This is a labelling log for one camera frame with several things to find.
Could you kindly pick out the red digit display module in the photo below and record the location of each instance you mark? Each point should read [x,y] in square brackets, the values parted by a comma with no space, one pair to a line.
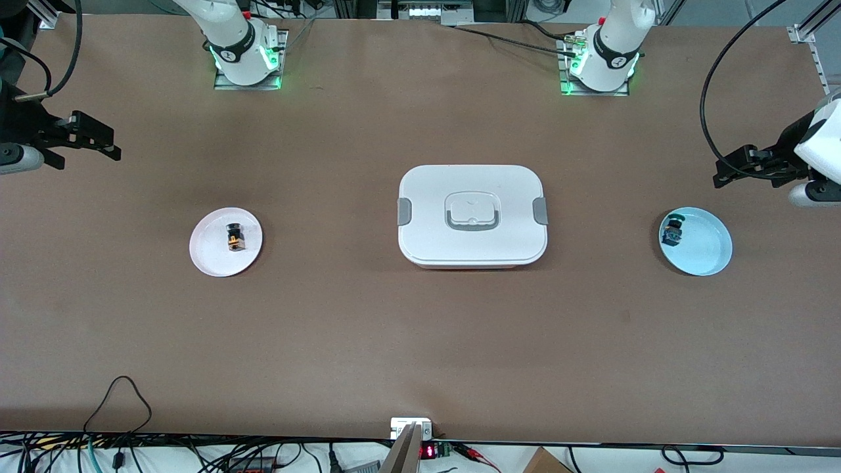
[428,451]

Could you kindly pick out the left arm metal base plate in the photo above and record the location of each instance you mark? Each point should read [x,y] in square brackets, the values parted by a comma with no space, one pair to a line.
[562,72]

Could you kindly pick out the red clip leads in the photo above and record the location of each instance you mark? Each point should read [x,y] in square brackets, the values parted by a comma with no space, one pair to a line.
[476,453]

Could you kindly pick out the black lit electronics box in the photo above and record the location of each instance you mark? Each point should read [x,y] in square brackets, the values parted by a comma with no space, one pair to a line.
[424,12]

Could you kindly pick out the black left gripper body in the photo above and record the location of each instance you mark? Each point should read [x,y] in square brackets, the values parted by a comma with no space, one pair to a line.
[786,148]

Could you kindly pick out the pink round plate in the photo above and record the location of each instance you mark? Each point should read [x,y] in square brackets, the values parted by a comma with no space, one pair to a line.
[210,253]

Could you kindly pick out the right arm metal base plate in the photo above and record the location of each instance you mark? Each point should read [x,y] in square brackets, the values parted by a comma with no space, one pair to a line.
[283,46]

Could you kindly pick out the small white mount block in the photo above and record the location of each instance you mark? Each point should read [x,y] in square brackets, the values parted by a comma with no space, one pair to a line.
[402,424]

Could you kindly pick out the aluminium camera bar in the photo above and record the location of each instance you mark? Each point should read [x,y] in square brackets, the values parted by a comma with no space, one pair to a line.
[402,456]

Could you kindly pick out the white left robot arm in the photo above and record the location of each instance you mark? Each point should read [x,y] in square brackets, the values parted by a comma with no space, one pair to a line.
[611,59]

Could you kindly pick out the brown cardboard box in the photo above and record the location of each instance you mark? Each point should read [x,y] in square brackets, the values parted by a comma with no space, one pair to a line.
[544,463]

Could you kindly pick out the green push button switch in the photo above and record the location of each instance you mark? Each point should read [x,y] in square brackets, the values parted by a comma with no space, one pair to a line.
[673,231]

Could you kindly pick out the grey lunch box latch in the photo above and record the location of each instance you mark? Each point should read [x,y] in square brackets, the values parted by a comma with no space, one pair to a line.
[404,211]
[540,210]

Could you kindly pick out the aluminium frame profile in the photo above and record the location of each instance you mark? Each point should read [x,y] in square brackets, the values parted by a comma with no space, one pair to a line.
[803,33]
[46,13]

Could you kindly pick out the white lunch box lid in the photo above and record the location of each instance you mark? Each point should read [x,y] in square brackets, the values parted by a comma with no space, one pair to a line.
[427,197]

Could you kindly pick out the light blue round plate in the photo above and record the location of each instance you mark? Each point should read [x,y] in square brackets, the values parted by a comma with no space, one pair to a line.
[703,246]

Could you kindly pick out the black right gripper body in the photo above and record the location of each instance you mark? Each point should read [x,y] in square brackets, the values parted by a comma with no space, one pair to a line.
[25,122]

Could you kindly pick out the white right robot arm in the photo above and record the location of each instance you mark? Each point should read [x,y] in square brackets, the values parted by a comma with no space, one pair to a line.
[230,39]

